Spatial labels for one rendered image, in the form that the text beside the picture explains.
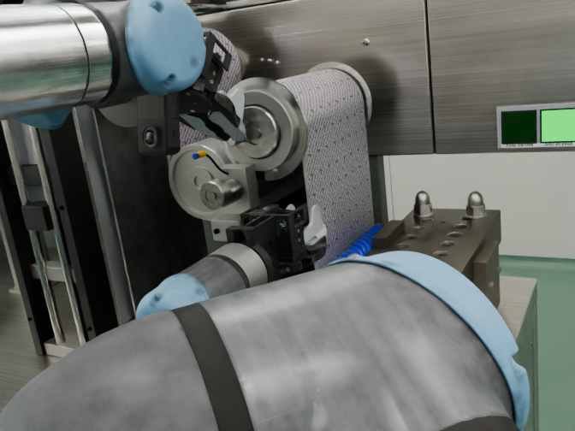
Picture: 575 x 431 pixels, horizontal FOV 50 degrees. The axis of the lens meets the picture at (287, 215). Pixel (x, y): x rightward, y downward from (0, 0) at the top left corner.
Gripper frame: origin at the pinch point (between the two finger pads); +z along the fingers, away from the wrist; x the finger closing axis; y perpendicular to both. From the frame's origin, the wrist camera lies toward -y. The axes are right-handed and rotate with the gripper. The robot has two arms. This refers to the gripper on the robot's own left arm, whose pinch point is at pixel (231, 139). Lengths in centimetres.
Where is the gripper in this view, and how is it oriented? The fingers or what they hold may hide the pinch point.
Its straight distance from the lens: 85.1
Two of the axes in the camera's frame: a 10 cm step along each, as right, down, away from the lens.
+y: 2.1, -9.2, 3.2
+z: 4.4, 3.8, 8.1
